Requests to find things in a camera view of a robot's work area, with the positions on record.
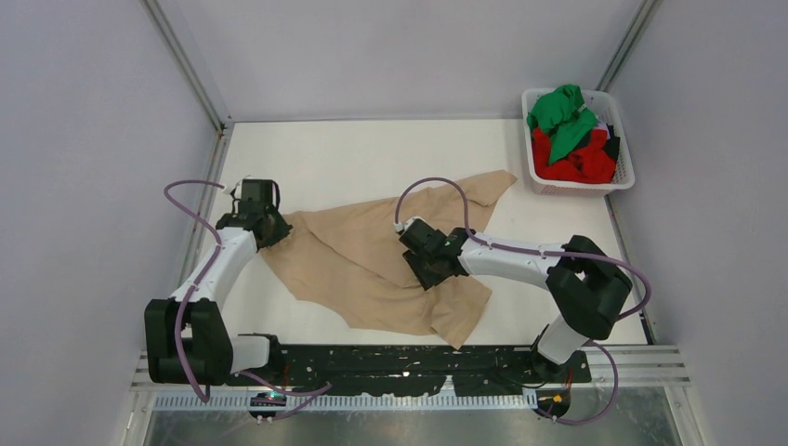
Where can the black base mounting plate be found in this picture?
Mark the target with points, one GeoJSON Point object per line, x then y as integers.
{"type": "Point", "coordinates": [411, 371]}

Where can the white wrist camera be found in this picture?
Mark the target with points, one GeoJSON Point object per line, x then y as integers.
{"type": "Point", "coordinates": [401, 226]}
{"type": "Point", "coordinates": [231, 190]}

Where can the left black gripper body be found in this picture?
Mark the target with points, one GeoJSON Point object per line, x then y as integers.
{"type": "Point", "coordinates": [279, 228]}

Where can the red t shirt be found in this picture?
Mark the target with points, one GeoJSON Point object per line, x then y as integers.
{"type": "Point", "coordinates": [589, 165]}

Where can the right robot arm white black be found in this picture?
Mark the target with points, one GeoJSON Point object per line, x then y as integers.
{"type": "Point", "coordinates": [588, 287]}

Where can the black garment in basket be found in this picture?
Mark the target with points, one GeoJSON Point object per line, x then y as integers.
{"type": "Point", "coordinates": [612, 143]}

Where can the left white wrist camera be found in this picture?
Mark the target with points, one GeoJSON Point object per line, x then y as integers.
{"type": "Point", "coordinates": [231, 190]}

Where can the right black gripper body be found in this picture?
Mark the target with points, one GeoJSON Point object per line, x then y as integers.
{"type": "Point", "coordinates": [428, 276]}

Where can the green t shirt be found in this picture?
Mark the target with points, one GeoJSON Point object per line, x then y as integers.
{"type": "Point", "coordinates": [563, 116]}

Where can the beige t shirt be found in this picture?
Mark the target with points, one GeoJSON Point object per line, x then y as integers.
{"type": "Point", "coordinates": [349, 259]}

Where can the white slotted cable duct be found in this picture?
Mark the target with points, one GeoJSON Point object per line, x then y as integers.
{"type": "Point", "coordinates": [250, 401]}

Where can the white plastic laundry basket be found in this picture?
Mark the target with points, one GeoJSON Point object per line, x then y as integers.
{"type": "Point", "coordinates": [606, 109]}

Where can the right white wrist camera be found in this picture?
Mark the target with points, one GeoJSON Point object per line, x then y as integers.
{"type": "Point", "coordinates": [401, 226]}

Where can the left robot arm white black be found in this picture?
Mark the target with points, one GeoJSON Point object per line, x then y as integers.
{"type": "Point", "coordinates": [187, 340]}

